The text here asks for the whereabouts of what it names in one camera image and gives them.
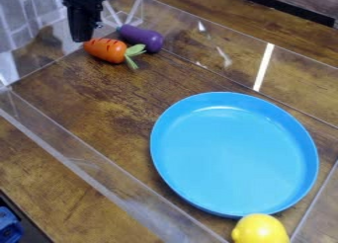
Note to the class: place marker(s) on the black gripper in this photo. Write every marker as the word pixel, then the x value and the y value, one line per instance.
pixel 75 18

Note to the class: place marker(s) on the orange toy carrot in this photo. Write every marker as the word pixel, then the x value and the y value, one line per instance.
pixel 114 51

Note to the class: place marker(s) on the purple toy eggplant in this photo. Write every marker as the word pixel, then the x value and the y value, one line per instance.
pixel 141 36

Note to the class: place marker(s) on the blue round tray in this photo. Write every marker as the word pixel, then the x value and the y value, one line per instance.
pixel 234 154

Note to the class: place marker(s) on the blue object at corner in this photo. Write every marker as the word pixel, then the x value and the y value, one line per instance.
pixel 11 228

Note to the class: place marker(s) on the yellow toy lemon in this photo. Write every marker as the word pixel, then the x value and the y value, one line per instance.
pixel 259 228

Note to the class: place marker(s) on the clear acrylic enclosure wall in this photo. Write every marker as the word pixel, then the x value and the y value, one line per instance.
pixel 76 118

